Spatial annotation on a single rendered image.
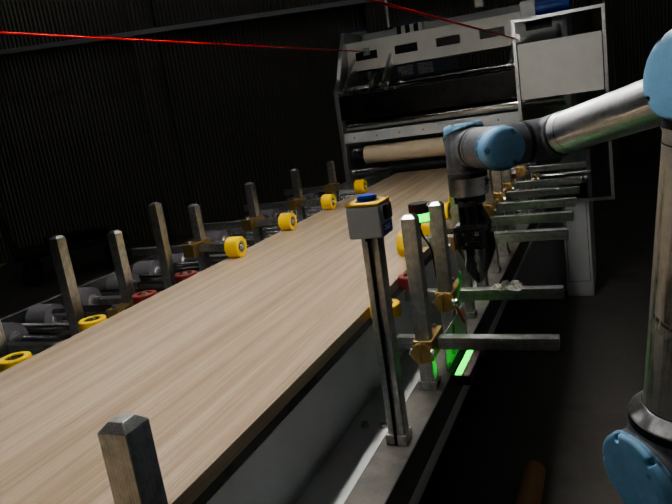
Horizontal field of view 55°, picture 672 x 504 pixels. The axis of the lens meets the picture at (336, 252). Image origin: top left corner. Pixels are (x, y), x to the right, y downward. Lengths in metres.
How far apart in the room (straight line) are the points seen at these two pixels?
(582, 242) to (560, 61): 1.12
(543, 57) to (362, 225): 3.08
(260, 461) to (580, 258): 3.35
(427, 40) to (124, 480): 4.20
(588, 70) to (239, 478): 3.43
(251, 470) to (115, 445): 0.64
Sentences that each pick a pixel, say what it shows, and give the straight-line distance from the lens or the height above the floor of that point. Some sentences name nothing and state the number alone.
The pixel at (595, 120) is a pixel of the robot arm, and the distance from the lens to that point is 1.30.
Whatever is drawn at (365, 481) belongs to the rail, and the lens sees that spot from 1.33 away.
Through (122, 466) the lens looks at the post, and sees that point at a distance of 0.68.
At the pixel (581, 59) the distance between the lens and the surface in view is 4.21.
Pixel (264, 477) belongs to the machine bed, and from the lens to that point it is 1.33.
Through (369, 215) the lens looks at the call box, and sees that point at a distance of 1.24.
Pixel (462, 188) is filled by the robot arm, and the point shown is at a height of 1.19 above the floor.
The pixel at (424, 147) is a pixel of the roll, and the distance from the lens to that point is 4.41.
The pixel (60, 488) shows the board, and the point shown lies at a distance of 1.15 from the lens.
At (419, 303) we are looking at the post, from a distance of 1.57.
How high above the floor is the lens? 1.41
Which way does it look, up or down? 13 degrees down
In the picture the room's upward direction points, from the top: 9 degrees counter-clockwise
